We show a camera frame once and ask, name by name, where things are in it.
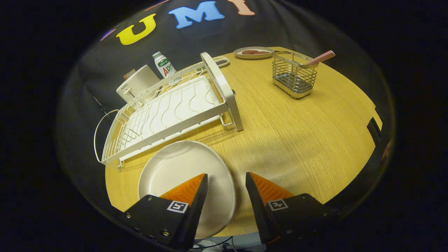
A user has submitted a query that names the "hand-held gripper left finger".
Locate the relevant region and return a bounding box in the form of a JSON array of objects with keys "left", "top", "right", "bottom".
[{"left": 121, "top": 173, "right": 209, "bottom": 251}]

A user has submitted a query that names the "black table edge bracket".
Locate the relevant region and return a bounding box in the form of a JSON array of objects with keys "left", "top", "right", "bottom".
[{"left": 366, "top": 117, "right": 382, "bottom": 142}]

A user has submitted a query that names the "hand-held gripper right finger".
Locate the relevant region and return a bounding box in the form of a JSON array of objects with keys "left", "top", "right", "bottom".
[{"left": 245, "top": 171, "right": 338, "bottom": 245}]

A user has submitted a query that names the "white toaster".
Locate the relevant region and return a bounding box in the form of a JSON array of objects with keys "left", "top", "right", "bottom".
[{"left": 116, "top": 64, "right": 162, "bottom": 104}]

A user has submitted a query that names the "black cable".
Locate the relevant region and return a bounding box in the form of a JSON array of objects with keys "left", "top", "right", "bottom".
[{"left": 191, "top": 236, "right": 233, "bottom": 250}]

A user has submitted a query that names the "spoon with red checked handle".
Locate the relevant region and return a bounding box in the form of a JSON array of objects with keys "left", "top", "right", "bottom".
[{"left": 306, "top": 50, "right": 336, "bottom": 67}]

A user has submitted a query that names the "white green-label milk bottle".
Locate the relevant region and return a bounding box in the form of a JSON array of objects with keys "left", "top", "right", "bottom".
[{"left": 152, "top": 51, "right": 176, "bottom": 78}]

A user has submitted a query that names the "white wire dish rack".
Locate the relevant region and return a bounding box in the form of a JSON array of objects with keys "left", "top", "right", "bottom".
[{"left": 94, "top": 52, "right": 244, "bottom": 171}]

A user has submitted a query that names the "metal wire basket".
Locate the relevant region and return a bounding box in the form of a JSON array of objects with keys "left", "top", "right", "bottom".
[{"left": 272, "top": 51, "right": 318, "bottom": 100}]

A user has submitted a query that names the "beige plate with meat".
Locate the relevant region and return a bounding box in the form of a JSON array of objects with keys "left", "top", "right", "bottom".
[{"left": 233, "top": 47, "right": 274, "bottom": 59}]

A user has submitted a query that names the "white round plate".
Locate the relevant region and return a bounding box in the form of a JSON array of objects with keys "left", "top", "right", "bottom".
[{"left": 138, "top": 140, "right": 237, "bottom": 239}]

